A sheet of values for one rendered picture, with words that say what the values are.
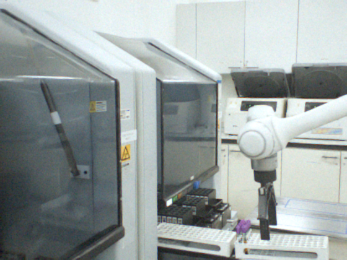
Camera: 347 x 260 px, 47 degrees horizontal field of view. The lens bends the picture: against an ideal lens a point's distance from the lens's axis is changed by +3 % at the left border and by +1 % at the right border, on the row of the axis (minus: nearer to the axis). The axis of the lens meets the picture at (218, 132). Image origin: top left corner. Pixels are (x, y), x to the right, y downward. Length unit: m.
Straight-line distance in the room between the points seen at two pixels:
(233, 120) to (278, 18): 1.06
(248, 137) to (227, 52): 3.00
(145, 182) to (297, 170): 2.51
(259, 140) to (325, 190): 2.64
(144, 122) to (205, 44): 2.91
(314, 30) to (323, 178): 1.37
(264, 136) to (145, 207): 0.48
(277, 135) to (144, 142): 0.43
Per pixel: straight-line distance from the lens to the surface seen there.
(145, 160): 1.26
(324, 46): 3.85
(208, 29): 4.10
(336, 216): 1.83
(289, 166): 3.65
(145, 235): 1.33
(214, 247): 1.46
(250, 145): 1.05
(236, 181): 3.79
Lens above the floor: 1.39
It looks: 7 degrees down
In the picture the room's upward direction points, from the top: 1 degrees clockwise
